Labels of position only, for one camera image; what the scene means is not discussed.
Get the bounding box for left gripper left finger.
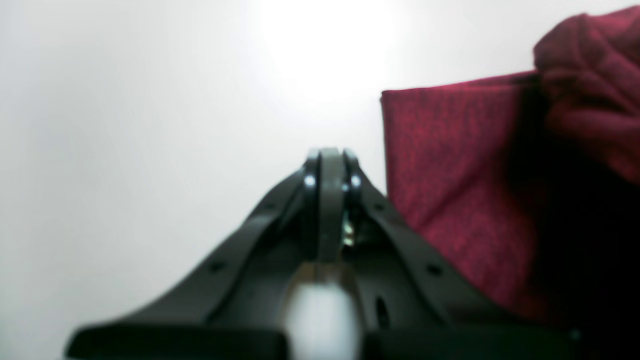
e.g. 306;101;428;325
65;149;321;360

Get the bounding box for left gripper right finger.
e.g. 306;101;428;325
320;148;579;360

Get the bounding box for dark red t-shirt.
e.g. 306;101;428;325
381;6;640;338

